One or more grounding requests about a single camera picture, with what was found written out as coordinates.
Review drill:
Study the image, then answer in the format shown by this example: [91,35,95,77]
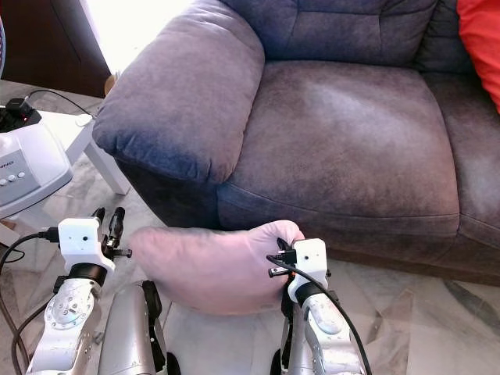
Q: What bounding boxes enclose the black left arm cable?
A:
[0,227,60,375]

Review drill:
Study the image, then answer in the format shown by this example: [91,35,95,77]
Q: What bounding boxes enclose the dark grey fabric sofa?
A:
[91,0,500,284]

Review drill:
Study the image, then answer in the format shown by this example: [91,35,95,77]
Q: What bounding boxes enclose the thin black power cable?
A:
[27,89,98,118]

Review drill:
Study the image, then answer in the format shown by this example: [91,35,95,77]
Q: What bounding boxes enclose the dark brown wooden cabinet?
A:
[0,0,112,98]

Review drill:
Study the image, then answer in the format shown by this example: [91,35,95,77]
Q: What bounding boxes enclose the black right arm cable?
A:
[266,254,372,375]

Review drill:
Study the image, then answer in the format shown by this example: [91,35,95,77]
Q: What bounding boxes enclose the dusky pink pillow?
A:
[129,220,305,316]

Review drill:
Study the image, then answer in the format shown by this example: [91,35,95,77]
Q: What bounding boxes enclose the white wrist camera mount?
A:
[287,239,329,304]
[58,217,116,273]

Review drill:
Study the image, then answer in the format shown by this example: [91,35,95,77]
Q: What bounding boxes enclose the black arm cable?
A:
[266,254,372,375]
[0,227,60,375]

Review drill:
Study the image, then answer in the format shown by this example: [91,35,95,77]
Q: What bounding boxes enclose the white standing fan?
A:
[0,16,73,220]

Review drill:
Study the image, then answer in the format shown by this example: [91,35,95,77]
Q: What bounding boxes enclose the black power strip red light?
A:
[2,98,40,132]

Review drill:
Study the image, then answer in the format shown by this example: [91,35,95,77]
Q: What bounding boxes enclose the red pillow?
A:
[457,0,500,114]

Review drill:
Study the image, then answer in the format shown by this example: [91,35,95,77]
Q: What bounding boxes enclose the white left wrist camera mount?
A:
[58,217,116,273]

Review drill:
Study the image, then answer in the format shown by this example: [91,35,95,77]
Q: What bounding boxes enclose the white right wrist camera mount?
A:
[287,239,329,304]

